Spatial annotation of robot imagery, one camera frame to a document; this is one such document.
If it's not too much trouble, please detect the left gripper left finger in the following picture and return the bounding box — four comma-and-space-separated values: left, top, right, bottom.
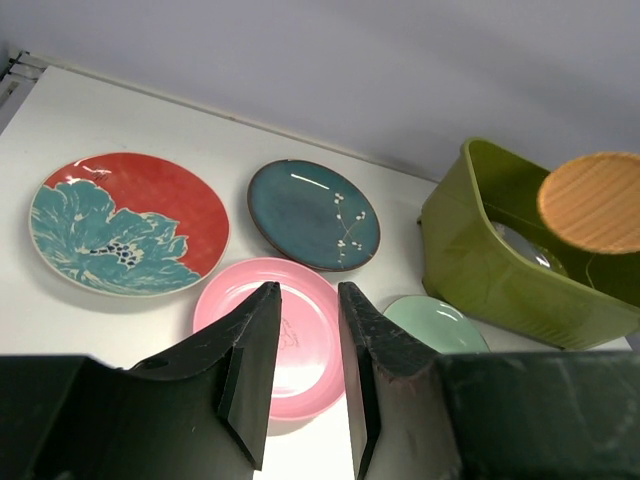
1, 282, 282, 479

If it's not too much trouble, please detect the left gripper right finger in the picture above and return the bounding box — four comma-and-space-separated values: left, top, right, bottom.
338, 282, 639, 479

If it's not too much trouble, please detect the aluminium frame rail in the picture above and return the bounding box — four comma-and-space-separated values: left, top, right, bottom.
1, 50, 49, 107

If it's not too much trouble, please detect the pink plate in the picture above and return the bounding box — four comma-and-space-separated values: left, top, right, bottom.
192, 257, 345, 421

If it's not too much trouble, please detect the dark teal blossom plate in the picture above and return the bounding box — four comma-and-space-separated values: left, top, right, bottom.
247, 159, 381, 272

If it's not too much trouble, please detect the mint green flower plate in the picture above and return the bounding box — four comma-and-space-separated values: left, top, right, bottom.
383, 295, 490, 354

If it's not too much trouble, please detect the orange woven plate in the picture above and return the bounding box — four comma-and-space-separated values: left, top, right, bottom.
536, 152, 639, 255

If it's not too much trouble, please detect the red plate with teal flower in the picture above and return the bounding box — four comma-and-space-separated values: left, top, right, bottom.
29, 152, 230, 298

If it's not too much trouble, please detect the grey deer plate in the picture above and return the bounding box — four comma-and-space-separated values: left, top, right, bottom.
491, 221, 568, 277

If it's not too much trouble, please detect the green plastic bin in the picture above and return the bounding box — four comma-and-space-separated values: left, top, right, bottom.
418, 137, 639, 350

